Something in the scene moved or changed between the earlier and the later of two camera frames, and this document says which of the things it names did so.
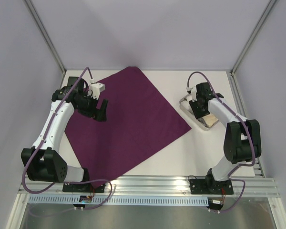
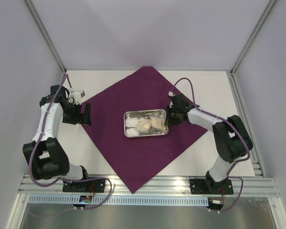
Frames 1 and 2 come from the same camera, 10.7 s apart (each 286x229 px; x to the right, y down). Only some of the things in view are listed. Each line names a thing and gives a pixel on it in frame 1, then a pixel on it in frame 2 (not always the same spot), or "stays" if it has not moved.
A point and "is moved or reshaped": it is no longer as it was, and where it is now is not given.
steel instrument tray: x=200 y=121 is moved or reshaped
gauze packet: x=210 y=120 is moved or reshaped
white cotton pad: x=185 y=104 is moved or reshaped
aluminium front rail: x=239 y=186 stays
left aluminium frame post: x=45 y=34 stays
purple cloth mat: x=137 y=118 -> x=140 y=160
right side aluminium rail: x=258 y=171 stays
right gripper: x=199 y=107 -> x=172 y=115
